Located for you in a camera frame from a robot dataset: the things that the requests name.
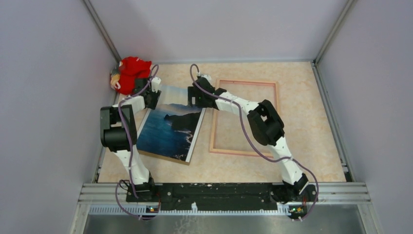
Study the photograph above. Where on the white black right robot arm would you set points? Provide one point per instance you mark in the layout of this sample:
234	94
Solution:
266	126

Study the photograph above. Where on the red crumpled cloth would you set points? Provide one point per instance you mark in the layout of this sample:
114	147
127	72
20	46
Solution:
123	75

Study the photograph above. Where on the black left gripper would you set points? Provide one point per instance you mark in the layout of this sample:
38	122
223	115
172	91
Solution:
156	96

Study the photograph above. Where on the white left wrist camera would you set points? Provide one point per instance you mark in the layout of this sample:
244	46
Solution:
155	84

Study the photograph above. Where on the seascape photo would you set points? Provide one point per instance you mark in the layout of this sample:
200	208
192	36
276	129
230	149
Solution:
170	131

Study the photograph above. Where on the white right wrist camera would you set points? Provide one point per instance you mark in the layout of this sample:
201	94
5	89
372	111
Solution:
206	76

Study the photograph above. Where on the pink wooden picture frame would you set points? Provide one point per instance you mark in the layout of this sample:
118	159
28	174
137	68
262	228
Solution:
227	136

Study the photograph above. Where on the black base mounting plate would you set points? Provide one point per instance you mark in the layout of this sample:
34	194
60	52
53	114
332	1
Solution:
221	196

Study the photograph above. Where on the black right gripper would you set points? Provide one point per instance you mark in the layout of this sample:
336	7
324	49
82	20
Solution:
193	93

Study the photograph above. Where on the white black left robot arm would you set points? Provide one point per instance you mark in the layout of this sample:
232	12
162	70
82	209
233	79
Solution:
118	131

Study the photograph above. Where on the aluminium front rail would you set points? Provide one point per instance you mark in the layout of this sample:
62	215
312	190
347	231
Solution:
108	198

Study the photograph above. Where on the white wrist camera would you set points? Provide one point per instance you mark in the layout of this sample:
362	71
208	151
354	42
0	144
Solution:
206	76
155	84

